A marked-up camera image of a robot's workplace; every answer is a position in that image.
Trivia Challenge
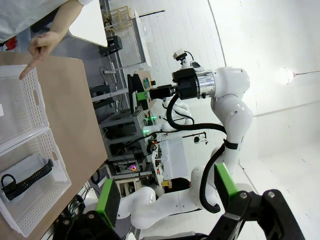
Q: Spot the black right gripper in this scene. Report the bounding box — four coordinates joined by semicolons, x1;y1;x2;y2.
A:
136;67;201;102

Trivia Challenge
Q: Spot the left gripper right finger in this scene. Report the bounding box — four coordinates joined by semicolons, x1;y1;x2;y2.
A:
206;163;306;240

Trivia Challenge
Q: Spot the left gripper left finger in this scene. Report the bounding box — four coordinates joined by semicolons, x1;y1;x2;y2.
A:
56;178;126;240

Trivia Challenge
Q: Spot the grey CAMPUS pouch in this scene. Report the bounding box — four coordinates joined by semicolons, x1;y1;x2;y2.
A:
0;153;55;204

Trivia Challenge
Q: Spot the person's left forearm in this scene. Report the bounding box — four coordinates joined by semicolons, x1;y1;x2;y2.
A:
50;0;85;39

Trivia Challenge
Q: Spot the person's left hand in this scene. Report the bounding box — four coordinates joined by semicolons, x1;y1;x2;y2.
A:
19;30;70;81

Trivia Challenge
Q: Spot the grey metal equipment cart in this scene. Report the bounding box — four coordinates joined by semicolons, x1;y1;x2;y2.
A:
99;109;151;163

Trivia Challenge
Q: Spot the white perforated plastic basket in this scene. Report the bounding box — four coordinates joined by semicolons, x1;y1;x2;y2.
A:
0;64;50;146
0;127;73;238

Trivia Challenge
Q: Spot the white panel desk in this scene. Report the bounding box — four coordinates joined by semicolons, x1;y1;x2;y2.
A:
133;9;167;69

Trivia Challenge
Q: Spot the white plastic box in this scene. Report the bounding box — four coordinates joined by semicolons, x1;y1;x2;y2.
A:
159;137;190;181

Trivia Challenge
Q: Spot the wooden crate shelf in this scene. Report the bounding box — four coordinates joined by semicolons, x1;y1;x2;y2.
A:
103;5;134;34

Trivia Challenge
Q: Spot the white table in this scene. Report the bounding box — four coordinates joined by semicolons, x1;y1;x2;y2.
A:
68;0;109;49

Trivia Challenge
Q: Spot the round ceiling lamp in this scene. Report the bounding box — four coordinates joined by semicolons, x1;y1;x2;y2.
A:
275;65;296;87

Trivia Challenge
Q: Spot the person in white T-shirt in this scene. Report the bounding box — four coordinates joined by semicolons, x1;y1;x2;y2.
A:
0;0;83;44

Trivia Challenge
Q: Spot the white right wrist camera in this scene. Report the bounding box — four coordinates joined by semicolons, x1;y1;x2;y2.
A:
172;49;204;72

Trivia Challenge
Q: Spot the black metal frame stand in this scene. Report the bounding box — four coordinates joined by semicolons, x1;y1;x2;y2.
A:
99;34;124;57

